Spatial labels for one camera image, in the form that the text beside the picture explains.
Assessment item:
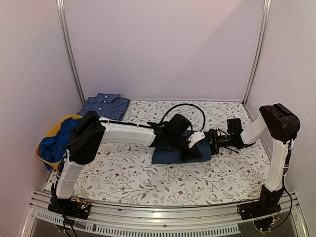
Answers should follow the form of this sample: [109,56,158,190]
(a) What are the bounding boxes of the teal blue t-shirt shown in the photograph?
[150,130,212,164]

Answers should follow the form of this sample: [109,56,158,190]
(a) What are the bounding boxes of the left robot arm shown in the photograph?
[51,111,211,214]

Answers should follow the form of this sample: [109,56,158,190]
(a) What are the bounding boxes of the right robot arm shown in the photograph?
[204,103,301,215]

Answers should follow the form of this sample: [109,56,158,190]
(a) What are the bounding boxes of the yellow laundry basket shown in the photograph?
[34,114,86,173]

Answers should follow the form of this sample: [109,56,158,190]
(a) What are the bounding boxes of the floral tablecloth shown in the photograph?
[43,99,281,206]

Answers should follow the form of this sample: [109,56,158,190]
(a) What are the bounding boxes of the folded blue checkered shirt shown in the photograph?
[76,93,130,120]

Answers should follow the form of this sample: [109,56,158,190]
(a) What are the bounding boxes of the royal blue garment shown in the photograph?
[39,118,84,171]

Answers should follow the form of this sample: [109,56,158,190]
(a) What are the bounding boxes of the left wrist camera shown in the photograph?
[187,131,205,148]

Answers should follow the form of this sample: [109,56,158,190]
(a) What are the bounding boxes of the front aluminium rail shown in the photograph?
[20,191,310,237]

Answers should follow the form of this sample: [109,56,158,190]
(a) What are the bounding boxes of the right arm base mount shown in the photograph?
[237,186,284,232]

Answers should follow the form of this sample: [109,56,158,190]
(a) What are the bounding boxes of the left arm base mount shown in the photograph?
[48,197,91,220]

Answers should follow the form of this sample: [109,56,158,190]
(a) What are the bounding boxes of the right aluminium frame post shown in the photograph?
[242,0,272,106]

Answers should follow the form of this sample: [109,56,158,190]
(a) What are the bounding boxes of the aluminium frame post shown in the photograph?
[56,0,85,105]
[242,0,272,106]

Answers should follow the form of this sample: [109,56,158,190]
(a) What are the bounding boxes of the left aluminium frame post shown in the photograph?
[56,0,85,105]

